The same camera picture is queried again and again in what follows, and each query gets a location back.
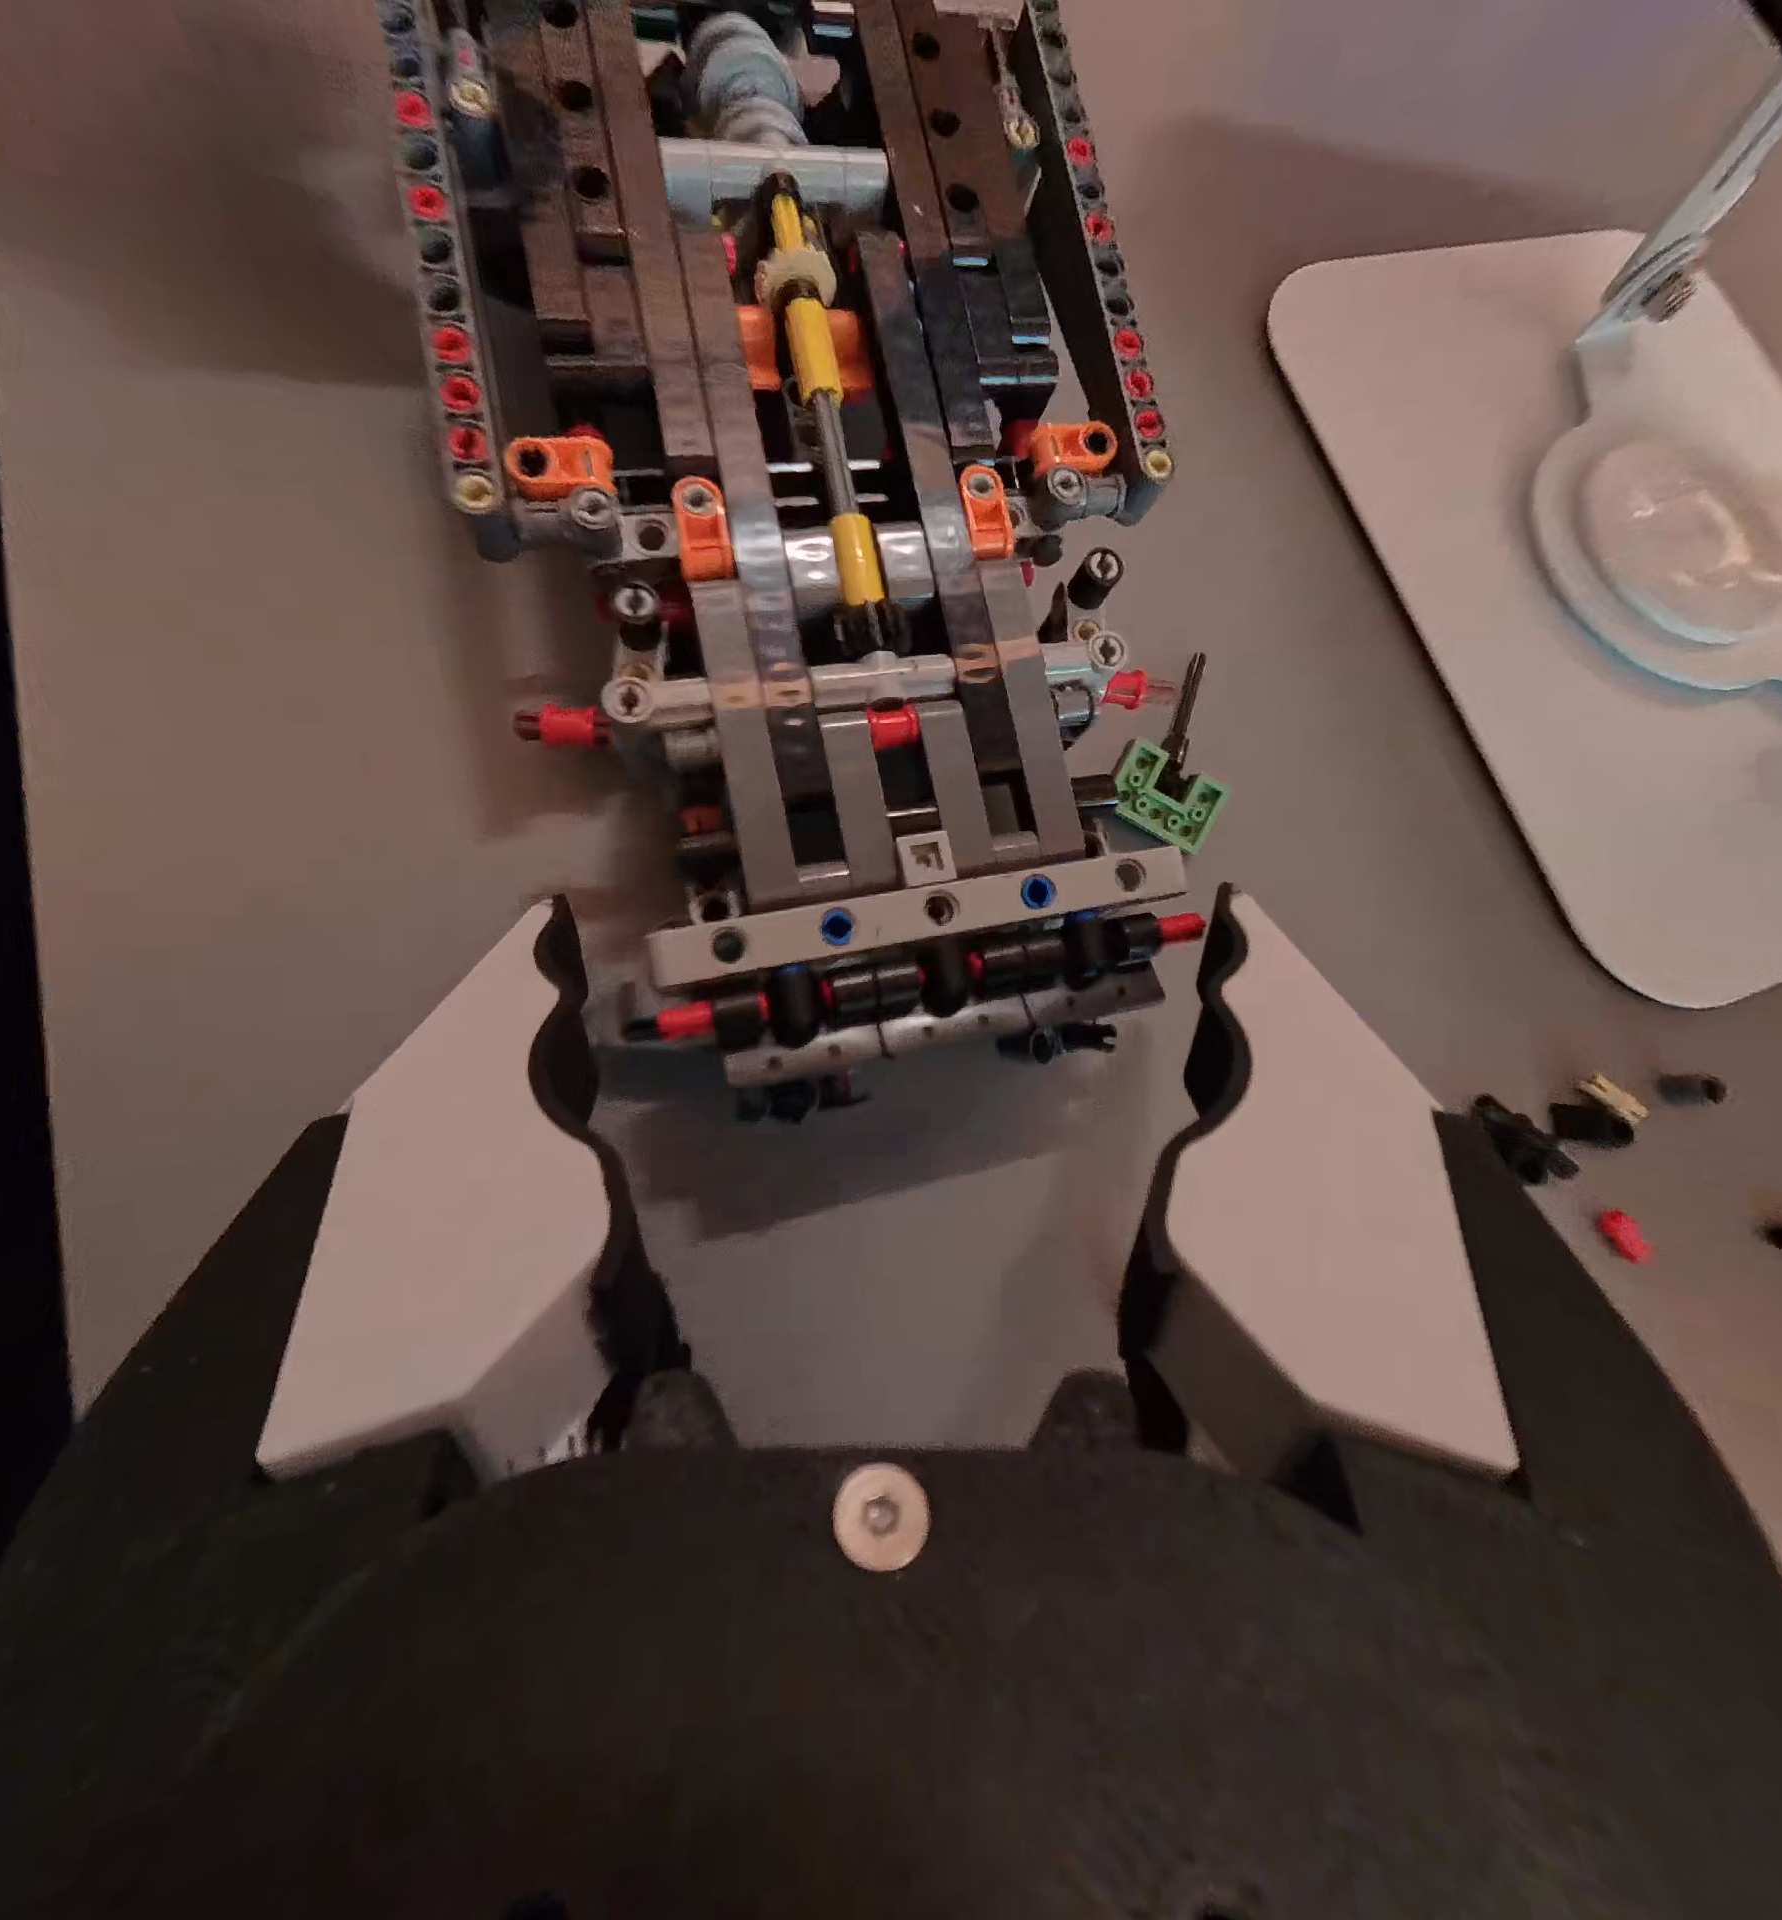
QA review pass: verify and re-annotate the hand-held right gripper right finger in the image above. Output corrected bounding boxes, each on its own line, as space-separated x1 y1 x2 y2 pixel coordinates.
1115 885 1519 1479

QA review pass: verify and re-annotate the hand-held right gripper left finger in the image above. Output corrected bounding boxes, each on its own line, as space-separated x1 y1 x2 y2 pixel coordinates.
255 897 689 1479

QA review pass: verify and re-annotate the lego car model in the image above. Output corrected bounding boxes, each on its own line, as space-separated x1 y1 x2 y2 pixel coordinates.
370 0 1209 1127

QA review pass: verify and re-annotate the black lego connector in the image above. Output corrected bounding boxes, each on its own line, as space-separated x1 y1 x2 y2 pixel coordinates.
1472 1097 1559 1185

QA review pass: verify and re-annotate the green lego block black axle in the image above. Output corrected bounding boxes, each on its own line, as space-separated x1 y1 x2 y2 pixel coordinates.
1110 653 1236 859

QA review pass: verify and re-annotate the white book stand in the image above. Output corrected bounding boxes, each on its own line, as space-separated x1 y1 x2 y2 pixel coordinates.
1264 0 1782 1009

